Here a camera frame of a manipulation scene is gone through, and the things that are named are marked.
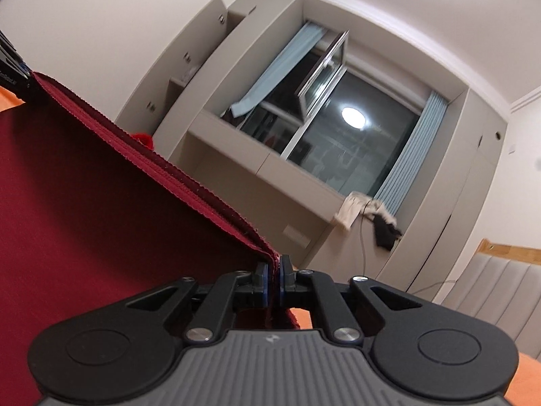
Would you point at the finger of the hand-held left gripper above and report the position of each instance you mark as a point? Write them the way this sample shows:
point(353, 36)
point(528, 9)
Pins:
point(12, 72)

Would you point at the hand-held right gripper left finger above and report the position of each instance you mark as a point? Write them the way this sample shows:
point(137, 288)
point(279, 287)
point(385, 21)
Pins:
point(260, 285)

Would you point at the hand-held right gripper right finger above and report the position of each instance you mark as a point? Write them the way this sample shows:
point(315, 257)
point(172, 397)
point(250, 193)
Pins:
point(285, 283)

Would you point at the dark red long-sleeve shirt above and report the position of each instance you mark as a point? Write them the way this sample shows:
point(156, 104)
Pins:
point(105, 220)

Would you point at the white garment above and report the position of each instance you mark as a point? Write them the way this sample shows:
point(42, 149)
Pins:
point(351, 211)

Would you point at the black garment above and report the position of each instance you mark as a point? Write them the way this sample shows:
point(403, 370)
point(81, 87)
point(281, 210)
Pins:
point(386, 234)

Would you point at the red knit hat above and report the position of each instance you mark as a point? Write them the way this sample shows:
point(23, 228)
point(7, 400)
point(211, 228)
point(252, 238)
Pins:
point(143, 139)

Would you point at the large glass window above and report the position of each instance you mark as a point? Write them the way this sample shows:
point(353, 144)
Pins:
point(359, 148)

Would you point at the light blue curtain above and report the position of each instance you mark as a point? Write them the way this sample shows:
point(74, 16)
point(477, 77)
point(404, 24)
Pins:
point(287, 59)
point(414, 156)

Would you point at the grey closed wardrobe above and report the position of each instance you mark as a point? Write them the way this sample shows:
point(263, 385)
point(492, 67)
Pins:
point(465, 177)

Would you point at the open window sash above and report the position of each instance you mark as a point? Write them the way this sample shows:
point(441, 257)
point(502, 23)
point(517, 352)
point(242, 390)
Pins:
point(325, 72)

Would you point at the grey padded wooden headboard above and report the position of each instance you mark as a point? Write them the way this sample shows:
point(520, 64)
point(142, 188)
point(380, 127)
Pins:
point(507, 287)

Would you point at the grey wardrobe with shelves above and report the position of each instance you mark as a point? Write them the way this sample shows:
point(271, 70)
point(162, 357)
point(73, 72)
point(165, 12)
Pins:
point(241, 55)

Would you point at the orange duvet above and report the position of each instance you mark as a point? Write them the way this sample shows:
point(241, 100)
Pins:
point(528, 385)

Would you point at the white wall socket plate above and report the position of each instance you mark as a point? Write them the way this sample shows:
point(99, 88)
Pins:
point(296, 235)

